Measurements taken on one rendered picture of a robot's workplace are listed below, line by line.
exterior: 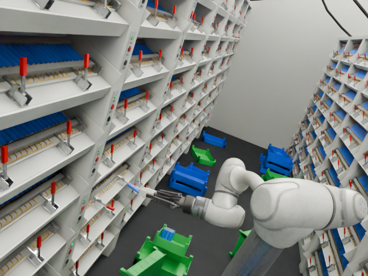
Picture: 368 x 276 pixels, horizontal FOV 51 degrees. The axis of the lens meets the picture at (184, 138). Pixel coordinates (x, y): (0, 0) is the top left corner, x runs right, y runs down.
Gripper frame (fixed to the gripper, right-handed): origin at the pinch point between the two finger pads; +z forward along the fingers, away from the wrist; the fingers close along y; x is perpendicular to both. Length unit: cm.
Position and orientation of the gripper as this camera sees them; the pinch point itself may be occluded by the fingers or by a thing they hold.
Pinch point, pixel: (147, 193)
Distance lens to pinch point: 165.0
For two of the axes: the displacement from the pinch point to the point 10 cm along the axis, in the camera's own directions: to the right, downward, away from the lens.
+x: -1.9, 9.5, 2.6
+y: -2.3, 2.2, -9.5
